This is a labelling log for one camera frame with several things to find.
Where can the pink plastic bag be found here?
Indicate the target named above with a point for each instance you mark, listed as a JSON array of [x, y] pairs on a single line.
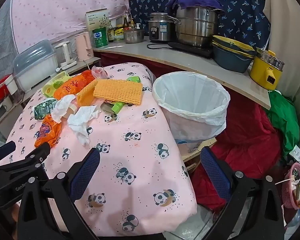
[[98, 73]]

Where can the red cloth bundle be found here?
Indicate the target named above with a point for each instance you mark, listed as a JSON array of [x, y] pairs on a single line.
[[240, 145]]

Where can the navy leaf printed cloth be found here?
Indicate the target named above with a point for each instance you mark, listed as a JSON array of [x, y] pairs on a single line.
[[242, 20]]

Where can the white cardboard box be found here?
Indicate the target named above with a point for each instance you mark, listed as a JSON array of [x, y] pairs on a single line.
[[95, 18]]

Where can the beige curtain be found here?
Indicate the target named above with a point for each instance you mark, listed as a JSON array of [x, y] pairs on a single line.
[[285, 30]]

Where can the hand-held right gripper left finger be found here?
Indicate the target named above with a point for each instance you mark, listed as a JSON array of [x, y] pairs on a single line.
[[86, 175]]

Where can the yellow electric pot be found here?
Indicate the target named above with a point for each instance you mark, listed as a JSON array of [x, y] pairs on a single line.
[[262, 72]]

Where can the green drink carton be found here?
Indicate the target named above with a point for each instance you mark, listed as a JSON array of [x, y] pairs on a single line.
[[117, 108]]

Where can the yellow label jar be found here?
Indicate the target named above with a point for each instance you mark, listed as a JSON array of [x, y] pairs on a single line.
[[118, 33]]

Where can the steel rice cooker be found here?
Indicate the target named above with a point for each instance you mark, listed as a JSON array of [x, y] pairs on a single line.
[[160, 28]]

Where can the clear lidded plastic storage box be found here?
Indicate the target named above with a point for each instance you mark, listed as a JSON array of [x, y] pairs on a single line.
[[35, 65]]

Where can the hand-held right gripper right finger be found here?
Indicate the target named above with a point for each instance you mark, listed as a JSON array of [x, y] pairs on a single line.
[[215, 175]]

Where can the large steel steamer pot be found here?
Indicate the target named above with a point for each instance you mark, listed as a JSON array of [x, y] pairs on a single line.
[[195, 27]]

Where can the pink paper cup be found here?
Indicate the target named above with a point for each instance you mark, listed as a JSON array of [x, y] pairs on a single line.
[[72, 110]]

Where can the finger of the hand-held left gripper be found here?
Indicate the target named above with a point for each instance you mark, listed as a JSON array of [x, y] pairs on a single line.
[[3, 151], [38, 153]]

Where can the wooden stool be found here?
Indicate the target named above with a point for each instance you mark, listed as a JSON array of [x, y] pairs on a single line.
[[202, 146]]

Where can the grey quilted cover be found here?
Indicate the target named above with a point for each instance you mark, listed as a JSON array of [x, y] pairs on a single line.
[[0, 42]]

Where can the green plastic bag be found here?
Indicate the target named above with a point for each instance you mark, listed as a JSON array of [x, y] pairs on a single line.
[[285, 120]]

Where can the small silver green packet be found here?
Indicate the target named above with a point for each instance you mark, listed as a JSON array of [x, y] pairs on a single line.
[[43, 108]]

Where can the blue yellow-rimmed basin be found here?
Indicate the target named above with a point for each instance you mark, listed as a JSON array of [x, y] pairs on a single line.
[[240, 52], [230, 61], [232, 42]]

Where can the yellow green snack bag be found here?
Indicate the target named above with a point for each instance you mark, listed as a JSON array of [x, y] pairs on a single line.
[[50, 87]]

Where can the white pump bottle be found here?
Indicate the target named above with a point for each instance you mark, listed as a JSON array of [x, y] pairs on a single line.
[[139, 27]]

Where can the white glass kettle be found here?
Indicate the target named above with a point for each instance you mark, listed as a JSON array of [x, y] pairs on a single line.
[[63, 53]]

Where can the amber glass bottle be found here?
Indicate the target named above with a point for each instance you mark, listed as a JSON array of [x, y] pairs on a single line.
[[125, 22]]

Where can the orange red-printed snack bag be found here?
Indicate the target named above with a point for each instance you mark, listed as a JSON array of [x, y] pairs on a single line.
[[70, 86]]

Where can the black induction cooker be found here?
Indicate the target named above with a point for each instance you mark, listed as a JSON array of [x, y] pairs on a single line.
[[195, 51]]

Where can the pink electric kettle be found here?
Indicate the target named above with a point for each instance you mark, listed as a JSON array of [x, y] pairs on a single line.
[[83, 46]]

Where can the pink panda printed blanket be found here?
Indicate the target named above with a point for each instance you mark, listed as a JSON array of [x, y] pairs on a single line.
[[140, 155]]

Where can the green canister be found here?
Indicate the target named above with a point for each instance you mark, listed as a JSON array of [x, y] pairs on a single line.
[[100, 37]]

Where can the dark sauce bottle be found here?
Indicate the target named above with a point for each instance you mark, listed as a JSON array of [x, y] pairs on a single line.
[[110, 33]]

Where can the crumpled white tissue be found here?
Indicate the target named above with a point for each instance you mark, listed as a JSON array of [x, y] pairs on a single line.
[[81, 122], [61, 107]]

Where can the orange plastic bag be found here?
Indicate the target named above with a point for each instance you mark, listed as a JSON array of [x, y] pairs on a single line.
[[48, 132]]

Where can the trash bin with white liner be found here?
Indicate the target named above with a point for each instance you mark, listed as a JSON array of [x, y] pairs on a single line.
[[190, 122]]

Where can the pink plastic basket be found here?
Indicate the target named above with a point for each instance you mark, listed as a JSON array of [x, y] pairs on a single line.
[[288, 192]]

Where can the small brown bottle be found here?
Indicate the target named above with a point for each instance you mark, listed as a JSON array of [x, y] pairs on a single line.
[[131, 24]]

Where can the orange cloth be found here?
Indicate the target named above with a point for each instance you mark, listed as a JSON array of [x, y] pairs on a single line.
[[86, 95]]

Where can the small steel lidded pot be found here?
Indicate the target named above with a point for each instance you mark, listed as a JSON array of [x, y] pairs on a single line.
[[133, 36]]

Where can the pink dotted cloth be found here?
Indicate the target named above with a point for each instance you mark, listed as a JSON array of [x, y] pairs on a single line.
[[52, 10]]

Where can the dark red counter skirt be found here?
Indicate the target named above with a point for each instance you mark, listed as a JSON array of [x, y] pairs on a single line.
[[130, 58]]

